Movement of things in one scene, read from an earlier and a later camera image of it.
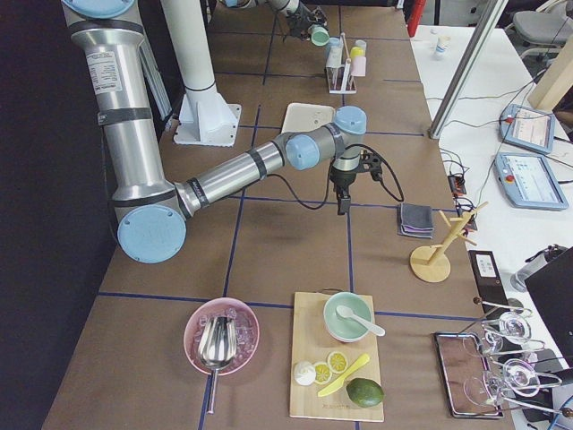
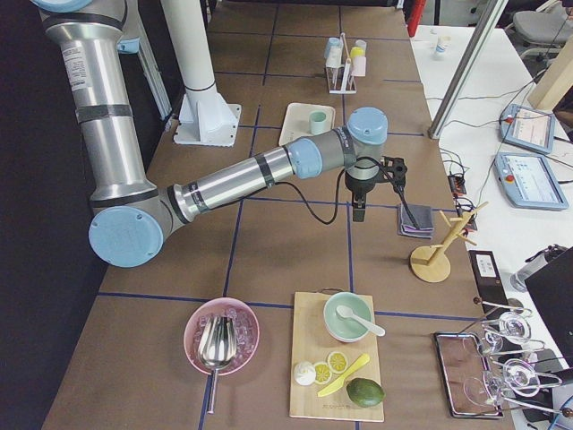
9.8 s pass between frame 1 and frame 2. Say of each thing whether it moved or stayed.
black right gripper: moved
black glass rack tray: stayed
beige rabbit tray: stayed
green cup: moved
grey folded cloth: stayed
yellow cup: stayed
